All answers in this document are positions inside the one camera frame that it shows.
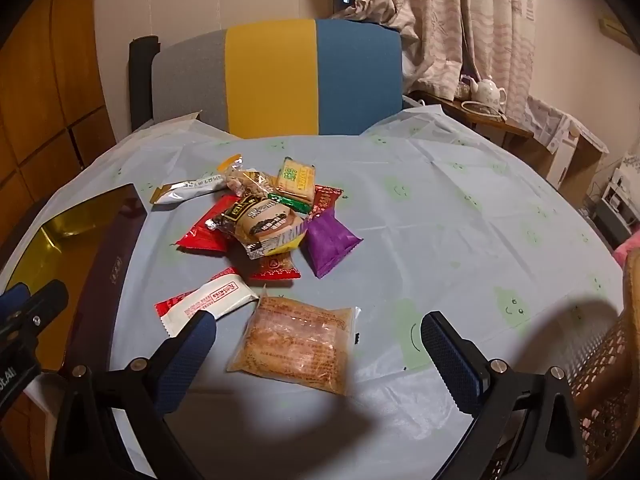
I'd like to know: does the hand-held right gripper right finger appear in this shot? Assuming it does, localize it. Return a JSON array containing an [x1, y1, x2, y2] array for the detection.
[[420, 311, 587, 480]]

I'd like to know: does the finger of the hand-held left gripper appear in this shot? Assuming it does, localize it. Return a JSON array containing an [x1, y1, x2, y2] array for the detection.
[[0, 282, 29, 318], [15, 280, 69, 331]]

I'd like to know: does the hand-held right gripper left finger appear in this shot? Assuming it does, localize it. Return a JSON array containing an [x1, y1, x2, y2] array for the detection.
[[50, 310, 218, 480]]

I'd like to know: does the white red-ended snack packet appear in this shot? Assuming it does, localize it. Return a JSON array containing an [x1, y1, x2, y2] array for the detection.
[[154, 267, 261, 338]]

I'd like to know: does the dark maroon gift box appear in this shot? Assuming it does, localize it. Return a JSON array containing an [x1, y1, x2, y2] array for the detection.
[[0, 183, 148, 376]]

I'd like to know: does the large clear pastry packet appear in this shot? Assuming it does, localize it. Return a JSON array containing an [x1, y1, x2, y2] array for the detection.
[[226, 287, 362, 395]]

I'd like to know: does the plain red snack packet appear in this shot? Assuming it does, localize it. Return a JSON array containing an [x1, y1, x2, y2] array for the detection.
[[175, 194, 241, 257]]

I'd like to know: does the puffed rice stick packet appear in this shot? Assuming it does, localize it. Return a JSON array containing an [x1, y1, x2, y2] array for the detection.
[[247, 250, 302, 281]]

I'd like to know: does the round brown cake packet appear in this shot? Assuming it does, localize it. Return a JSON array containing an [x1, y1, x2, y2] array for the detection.
[[207, 195, 308, 261]]

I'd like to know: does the white silver snack bar packet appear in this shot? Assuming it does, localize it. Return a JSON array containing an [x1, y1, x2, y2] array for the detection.
[[150, 172, 231, 206]]

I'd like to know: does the purple snack packet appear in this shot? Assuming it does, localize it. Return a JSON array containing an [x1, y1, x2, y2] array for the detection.
[[305, 208, 364, 279]]

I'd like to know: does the green snack packet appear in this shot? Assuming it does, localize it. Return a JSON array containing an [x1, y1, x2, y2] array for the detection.
[[267, 192, 313, 212]]

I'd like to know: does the clear orange nut packet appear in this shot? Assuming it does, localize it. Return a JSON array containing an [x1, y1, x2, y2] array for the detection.
[[217, 155, 278, 196]]

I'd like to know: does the green print cracker packet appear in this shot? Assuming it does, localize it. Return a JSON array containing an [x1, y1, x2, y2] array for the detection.
[[275, 156, 318, 206]]

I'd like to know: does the dark red snack packet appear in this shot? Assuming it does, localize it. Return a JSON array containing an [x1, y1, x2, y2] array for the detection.
[[310, 184, 345, 218]]

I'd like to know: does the rattan chair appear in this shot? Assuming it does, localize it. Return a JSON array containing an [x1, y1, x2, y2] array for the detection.
[[570, 247, 640, 480]]

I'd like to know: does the pink cloth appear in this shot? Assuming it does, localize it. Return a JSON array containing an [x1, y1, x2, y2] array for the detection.
[[614, 232, 640, 268]]

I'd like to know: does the wooden wardrobe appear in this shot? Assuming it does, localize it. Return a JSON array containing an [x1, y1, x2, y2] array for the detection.
[[0, 0, 118, 221]]

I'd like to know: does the wooden side table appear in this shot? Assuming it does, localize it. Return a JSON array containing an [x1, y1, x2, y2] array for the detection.
[[410, 91, 536, 148]]

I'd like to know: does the cardboard box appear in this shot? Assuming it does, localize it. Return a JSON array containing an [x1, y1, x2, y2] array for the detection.
[[525, 95, 611, 191]]

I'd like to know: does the white shelf unit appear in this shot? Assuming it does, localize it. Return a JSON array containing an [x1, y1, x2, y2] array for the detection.
[[590, 157, 640, 236]]

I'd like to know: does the round tea tray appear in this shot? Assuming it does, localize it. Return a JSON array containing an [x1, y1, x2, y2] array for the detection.
[[461, 101, 507, 122]]

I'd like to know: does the white teapot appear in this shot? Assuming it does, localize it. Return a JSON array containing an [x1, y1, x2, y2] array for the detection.
[[467, 76, 508, 111]]

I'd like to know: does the grey yellow blue striped chair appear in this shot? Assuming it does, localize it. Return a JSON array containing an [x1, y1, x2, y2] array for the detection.
[[129, 18, 418, 137]]

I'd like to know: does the patterned beige curtain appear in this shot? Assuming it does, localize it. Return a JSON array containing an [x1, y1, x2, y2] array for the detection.
[[334, 0, 538, 121]]

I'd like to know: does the wall air conditioner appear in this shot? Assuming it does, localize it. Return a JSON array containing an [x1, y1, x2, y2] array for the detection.
[[600, 17, 631, 48]]

